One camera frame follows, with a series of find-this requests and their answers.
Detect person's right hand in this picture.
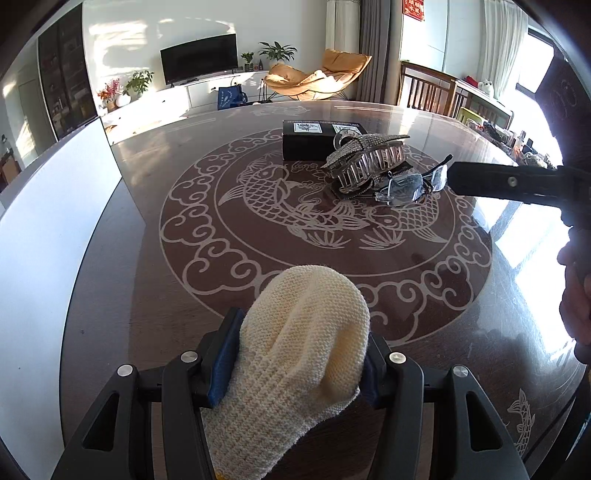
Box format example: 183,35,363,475
556,228,591,344

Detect blue bag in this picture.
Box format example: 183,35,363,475
217,85,248,111

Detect dark glass display cabinet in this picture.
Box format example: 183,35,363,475
38,7,100,142

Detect small clear jar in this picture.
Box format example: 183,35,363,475
333,129,359,151

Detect white television cabinet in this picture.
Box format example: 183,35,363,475
102,69,273,126

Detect large leafy potted plant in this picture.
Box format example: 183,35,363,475
259,41,298,64

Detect cream knit pouch yellow trim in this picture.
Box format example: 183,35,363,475
201,265,370,480

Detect red flower vase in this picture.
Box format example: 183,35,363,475
98,78,122,112

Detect green plant white pot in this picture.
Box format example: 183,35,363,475
122,70,155,105

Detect rhinestone hair claw clip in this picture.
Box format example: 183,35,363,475
325,134,410,197

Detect black box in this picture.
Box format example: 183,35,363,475
281,120,363,162

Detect orange lounge chair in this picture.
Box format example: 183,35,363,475
318,48,373,94
264,63,324,99

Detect black television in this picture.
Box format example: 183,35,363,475
160,34,239,86

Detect white sheer curtain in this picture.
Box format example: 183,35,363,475
325,0,361,54

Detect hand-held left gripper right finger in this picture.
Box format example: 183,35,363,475
358,335,529,480

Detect grey curtain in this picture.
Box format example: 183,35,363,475
359,0,402,105

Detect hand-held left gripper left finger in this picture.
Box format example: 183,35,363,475
51,307,245,480

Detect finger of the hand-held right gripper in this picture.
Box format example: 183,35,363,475
449,161,561,208

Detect clear eyeglasses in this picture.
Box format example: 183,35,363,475
375,154,454,204

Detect wooden dining chair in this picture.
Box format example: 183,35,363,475
399,61,458,116

